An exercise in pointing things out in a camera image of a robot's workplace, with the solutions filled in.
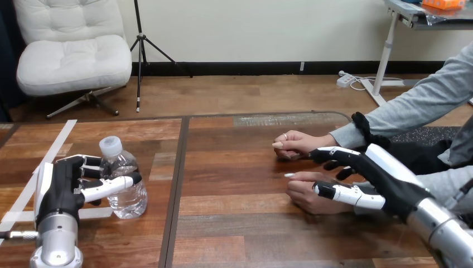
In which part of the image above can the white desk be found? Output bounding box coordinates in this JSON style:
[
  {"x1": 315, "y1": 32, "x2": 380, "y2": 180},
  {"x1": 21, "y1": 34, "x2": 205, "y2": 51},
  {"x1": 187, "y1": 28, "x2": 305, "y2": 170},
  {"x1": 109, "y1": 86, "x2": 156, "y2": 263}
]
[{"x1": 360, "y1": 0, "x2": 473, "y2": 107}]

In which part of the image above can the person's hand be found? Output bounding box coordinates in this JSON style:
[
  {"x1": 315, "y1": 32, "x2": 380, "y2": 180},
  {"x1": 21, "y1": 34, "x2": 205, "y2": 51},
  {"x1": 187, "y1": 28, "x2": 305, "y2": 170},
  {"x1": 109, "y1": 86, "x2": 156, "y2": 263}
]
[
  {"x1": 272, "y1": 130, "x2": 339, "y2": 162},
  {"x1": 283, "y1": 171, "x2": 366, "y2": 216}
]

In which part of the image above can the dark speckled floor mat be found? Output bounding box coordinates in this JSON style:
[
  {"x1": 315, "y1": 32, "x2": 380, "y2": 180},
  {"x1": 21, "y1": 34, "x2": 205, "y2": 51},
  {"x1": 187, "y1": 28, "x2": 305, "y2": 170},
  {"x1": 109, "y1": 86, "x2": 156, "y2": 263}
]
[{"x1": 389, "y1": 126, "x2": 461, "y2": 143}]

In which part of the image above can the dark screen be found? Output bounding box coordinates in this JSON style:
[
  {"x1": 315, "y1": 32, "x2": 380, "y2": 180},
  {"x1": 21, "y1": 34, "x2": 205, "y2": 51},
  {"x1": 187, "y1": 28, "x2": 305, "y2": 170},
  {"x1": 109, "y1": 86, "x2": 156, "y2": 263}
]
[{"x1": 0, "y1": 0, "x2": 27, "y2": 123}]

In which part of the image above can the black tripod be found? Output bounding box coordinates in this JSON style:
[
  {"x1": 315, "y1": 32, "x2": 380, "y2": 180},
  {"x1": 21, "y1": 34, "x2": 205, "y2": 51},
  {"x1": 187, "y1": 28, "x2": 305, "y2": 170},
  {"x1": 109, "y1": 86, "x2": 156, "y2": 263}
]
[{"x1": 129, "y1": 0, "x2": 194, "y2": 113}]

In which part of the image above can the person's body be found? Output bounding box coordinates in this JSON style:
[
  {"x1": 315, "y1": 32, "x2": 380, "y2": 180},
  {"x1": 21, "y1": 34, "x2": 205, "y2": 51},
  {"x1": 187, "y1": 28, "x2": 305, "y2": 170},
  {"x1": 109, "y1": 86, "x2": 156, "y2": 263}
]
[{"x1": 384, "y1": 113, "x2": 473, "y2": 175}]

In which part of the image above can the black fabric wristband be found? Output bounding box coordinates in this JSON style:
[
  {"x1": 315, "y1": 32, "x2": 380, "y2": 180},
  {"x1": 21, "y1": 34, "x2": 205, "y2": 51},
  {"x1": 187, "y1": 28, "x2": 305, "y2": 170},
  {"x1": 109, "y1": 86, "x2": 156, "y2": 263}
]
[{"x1": 351, "y1": 111, "x2": 392, "y2": 150}]

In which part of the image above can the orange thing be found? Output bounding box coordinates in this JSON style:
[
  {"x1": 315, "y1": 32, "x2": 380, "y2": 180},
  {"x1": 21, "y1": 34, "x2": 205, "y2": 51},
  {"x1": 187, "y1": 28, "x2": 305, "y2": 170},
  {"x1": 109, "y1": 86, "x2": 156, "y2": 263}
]
[{"x1": 422, "y1": 0, "x2": 467, "y2": 11}]

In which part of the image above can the white cushioned chair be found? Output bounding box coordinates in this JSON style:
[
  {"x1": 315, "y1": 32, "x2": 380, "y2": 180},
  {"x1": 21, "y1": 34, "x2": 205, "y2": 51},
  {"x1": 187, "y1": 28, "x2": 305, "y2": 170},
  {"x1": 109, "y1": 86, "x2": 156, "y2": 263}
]
[{"x1": 13, "y1": 0, "x2": 133, "y2": 120}]

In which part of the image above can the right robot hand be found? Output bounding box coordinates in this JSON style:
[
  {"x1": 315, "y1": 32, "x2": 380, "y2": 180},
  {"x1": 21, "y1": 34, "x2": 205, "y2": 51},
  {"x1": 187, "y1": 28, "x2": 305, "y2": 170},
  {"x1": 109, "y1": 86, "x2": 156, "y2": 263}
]
[{"x1": 309, "y1": 143, "x2": 433, "y2": 224}]

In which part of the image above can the white power strip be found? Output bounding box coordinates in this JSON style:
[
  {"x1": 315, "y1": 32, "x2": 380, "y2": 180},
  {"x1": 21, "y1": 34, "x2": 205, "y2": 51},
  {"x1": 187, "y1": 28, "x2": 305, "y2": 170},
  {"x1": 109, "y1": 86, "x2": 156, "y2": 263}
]
[{"x1": 336, "y1": 72, "x2": 356, "y2": 89}]

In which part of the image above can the tangle of cables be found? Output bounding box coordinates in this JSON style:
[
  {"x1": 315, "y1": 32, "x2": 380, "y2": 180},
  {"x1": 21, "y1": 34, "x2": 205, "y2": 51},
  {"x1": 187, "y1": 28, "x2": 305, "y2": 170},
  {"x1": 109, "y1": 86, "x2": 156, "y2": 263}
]
[{"x1": 338, "y1": 70, "x2": 404, "y2": 92}]

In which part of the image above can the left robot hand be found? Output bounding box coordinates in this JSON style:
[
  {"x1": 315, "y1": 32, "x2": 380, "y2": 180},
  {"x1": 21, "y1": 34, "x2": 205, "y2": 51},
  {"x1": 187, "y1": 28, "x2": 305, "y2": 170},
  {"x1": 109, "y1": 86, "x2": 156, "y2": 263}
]
[{"x1": 33, "y1": 154, "x2": 143, "y2": 227}]

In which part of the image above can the clear water bottle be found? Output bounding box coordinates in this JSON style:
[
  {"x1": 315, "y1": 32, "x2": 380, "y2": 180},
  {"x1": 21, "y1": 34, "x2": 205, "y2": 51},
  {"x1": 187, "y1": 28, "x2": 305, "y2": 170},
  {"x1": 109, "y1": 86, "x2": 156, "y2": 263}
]
[{"x1": 98, "y1": 136, "x2": 148, "y2": 219}]

